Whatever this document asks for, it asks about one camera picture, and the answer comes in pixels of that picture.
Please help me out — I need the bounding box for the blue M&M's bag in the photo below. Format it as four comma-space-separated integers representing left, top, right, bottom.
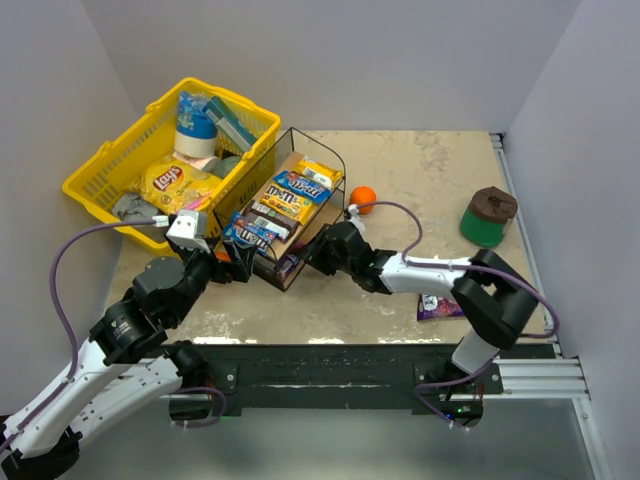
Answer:
274, 171, 331, 204
223, 212, 277, 253

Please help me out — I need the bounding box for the purple Fox's candy bag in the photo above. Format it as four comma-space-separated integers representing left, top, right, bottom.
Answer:
253, 241, 305, 285

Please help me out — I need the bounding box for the brown chocolate bag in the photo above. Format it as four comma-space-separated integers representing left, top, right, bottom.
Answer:
243, 200, 299, 242

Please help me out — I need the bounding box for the yellow M&M's bag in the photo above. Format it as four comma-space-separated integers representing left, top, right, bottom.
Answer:
260, 183, 317, 225

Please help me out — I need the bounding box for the small yellow snack bar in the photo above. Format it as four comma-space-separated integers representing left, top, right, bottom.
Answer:
294, 156, 344, 189

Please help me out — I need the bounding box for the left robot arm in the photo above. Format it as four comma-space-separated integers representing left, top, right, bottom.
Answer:
1, 238, 257, 479

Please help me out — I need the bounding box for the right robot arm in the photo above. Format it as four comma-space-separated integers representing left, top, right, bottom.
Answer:
297, 221, 541, 382

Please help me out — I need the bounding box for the orange near shelf back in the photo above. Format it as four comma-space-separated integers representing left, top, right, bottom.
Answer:
349, 186, 377, 215

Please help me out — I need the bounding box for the pink package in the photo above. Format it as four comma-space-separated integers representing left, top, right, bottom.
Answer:
181, 196, 211, 211

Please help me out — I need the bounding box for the green round ball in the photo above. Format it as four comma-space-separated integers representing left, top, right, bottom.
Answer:
215, 156, 242, 179

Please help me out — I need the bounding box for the yellow Lay's chips bag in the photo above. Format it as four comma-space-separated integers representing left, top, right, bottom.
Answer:
128, 156, 221, 214

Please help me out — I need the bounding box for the pink tissue roll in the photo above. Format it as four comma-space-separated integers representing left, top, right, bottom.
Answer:
173, 151, 221, 174

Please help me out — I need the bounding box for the grey crumpled cloth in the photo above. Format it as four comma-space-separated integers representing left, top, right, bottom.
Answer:
111, 193, 160, 226

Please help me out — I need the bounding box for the teal box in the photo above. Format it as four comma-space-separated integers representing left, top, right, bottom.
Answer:
202, 96, 257, 153

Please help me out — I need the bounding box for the green cup brown lid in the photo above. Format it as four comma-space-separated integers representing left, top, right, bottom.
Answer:
459, 186, 518, 248

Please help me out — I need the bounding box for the yellow plastic basket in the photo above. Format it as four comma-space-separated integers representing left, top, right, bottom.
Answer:
62, 77, 281, 237

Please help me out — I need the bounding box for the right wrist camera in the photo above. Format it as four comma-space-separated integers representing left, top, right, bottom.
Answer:
344, 204, 366, 233

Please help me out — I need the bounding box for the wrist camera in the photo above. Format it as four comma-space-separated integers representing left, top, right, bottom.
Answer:
165, 210, 211, 253
344, 204, 366, 233

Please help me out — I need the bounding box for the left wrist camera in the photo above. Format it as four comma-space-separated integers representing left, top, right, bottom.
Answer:
165, 210, 211, 253

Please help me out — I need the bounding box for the wood and wire shelf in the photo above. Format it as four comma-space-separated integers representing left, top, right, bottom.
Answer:
213, 127, 346, 291

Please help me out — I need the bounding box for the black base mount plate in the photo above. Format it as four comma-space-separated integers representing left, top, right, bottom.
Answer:
144, 342, 504, 419

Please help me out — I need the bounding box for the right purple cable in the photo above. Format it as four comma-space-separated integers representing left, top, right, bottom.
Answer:
359, 200, 561, 391

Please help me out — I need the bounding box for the purple cable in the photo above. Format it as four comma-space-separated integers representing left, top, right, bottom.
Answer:
0, 217, 169, 451
359, 200, 561, 391

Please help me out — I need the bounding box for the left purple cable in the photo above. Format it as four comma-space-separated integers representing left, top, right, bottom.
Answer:
0, 217, 169, 451

